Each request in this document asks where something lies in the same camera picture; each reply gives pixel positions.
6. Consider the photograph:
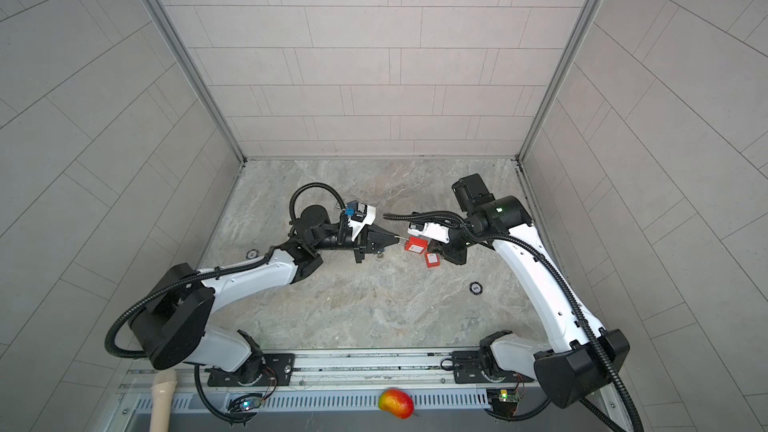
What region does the red padlock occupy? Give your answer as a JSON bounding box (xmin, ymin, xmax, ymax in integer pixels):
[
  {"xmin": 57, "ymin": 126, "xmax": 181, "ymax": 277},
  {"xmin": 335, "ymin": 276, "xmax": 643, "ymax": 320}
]
[
  {"xmin": 404, "ymin": 236, "xmax": 429, "ymax": 254},
  {"xmin": 424, "ymin": 252, "xmax": 441, "ymax": 268}
]

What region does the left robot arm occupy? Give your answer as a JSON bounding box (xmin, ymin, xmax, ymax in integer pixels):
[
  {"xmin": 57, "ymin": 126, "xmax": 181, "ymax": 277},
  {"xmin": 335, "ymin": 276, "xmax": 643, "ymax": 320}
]
[{"xmin": 128, "ymin": 202, "xmax": 398, "ymax": 372}]

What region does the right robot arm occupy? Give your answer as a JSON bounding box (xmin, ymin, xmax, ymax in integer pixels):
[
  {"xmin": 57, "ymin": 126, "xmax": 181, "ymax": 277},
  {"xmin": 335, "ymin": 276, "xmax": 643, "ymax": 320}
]
[{"xmin": 449, "ymin": 174, "xmax": 634, "ymax": 411}]

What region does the right circuit board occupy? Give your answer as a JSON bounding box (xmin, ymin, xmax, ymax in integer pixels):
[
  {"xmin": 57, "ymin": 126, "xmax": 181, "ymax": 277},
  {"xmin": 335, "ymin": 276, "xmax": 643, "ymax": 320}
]
[{"xmin": 486, "ymin": 389, "xmax": 520, "ymax": 420}]

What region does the circuit board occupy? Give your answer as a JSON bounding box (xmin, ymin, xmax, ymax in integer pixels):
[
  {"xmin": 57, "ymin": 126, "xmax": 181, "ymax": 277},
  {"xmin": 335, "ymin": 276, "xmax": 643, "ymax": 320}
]
[
  {"xmin": 227, "ymin": 393, "xmax": 264, "ymax": 414},
  {"xmin": 486, "ymin": 389, "xmax": 520, "ymax": 420}
]

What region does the mango fruit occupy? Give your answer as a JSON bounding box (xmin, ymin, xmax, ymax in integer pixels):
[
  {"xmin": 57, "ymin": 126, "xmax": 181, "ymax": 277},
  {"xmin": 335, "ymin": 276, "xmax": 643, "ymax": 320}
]
[{"xmin": 378, "ymin": 389, "xmax": 415, "ymax": 419}]

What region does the left circuit board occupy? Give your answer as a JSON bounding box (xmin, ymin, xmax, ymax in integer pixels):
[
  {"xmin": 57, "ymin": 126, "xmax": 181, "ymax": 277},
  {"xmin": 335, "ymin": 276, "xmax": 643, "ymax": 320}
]
[{"xmin": 227, "ymin": 393, "xmax": 264, "ymax": 414}]

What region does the right black cable conduit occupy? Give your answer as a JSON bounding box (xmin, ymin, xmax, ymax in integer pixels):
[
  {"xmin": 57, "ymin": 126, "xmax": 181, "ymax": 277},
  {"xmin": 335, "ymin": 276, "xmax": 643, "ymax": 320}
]
[{"xmin": 382, "ymin": 211, "xmax": 644, "ymax": 432}]

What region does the black cable conduit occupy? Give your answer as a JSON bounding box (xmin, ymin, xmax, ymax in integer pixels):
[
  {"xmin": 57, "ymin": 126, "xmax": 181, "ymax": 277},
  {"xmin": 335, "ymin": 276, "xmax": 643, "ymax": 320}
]
[
  {"xmin": 104, "ymin": 182, "xmax": 349, "ymax": 360},
  {"xmin": 382, "ymin": 211, "xmax": 644, "ymax": 432}
]

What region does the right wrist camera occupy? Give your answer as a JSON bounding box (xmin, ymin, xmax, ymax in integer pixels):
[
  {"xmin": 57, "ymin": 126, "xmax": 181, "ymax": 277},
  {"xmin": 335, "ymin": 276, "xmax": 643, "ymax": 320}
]
[{"xmin": 408, "ymin": 222, "xmax": 450, "ymax": 244}]

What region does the black ring marker right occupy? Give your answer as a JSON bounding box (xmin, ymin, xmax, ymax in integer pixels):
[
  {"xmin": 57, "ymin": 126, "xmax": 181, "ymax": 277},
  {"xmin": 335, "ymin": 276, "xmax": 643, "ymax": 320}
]
[{"xmin": 469, "ymin": 282, "xmax": 483, "ymax": 295}]

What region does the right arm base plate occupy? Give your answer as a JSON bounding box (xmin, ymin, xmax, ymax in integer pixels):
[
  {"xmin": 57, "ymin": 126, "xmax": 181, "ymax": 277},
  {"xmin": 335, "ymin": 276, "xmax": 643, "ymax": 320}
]
[{"xmin": 439, "ymin": 349, "xmax": 534, "ymax": 384}]

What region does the aluminium rail frame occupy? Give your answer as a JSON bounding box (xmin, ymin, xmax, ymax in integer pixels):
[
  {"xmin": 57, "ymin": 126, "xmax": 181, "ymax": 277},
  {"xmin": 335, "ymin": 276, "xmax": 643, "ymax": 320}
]
[{"xmin": 101, "ymin": 344, "xmax": 631, "ymax": 432}]

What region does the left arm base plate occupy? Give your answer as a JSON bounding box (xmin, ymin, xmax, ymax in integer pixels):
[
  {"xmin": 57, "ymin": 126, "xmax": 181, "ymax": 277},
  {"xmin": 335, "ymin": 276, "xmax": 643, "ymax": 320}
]
[{"xmin": 207, "ymin": 353, "xmax": 296, "ymax": 388}]

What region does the beige wooden handle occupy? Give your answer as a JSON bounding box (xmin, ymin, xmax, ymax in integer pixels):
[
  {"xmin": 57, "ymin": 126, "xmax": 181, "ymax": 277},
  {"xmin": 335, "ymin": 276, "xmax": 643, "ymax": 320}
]
[{"xmin": 149, "ymin": 369, "xmax": 178, "ymax": 432}]

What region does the left black cable conduit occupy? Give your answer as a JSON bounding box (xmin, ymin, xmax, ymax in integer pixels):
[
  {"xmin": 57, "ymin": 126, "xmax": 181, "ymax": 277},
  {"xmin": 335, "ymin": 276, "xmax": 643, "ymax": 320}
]
[{"xmin": 104, "ymin": 182, "xmax": 349, "ymax": 360}]

